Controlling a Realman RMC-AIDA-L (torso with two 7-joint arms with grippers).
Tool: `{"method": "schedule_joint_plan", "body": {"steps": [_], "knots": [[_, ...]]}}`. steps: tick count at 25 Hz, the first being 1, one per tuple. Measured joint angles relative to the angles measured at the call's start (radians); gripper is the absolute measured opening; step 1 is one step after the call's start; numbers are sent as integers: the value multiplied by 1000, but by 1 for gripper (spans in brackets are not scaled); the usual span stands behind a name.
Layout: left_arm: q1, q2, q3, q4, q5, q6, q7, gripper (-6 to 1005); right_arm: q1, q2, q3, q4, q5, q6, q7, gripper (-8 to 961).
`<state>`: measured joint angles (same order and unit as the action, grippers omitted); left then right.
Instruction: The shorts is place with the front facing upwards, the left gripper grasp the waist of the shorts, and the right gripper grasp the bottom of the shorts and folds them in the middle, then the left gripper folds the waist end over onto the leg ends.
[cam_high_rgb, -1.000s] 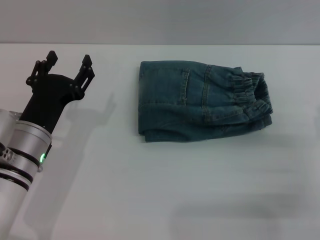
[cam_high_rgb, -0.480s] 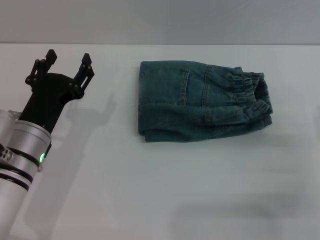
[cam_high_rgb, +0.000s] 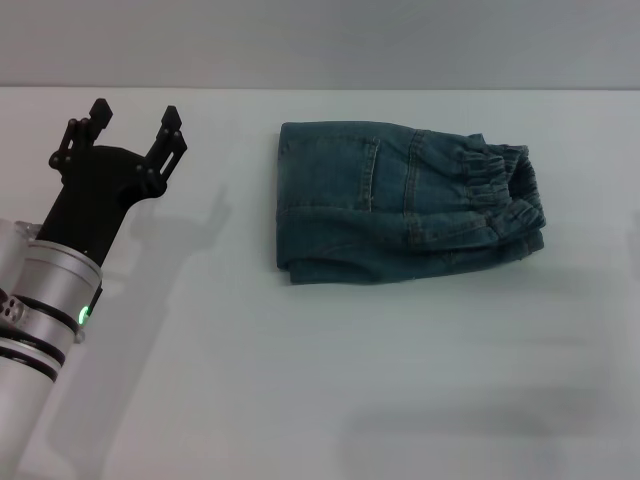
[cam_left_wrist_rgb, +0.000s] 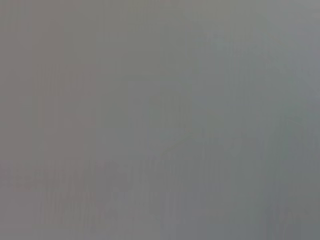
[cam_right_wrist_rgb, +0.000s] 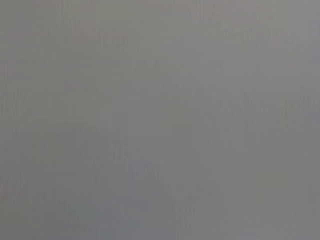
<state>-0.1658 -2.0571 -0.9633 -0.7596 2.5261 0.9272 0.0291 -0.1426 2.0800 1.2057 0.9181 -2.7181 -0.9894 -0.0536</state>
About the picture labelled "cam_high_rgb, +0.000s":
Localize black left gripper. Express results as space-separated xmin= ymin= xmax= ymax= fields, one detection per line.
xmin=37 ymin=98 xmax=189 ymax=272

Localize blue denim jeans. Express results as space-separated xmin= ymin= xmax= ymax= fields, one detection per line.
xmin=275 ymin=121 xmax=546 ymax=287

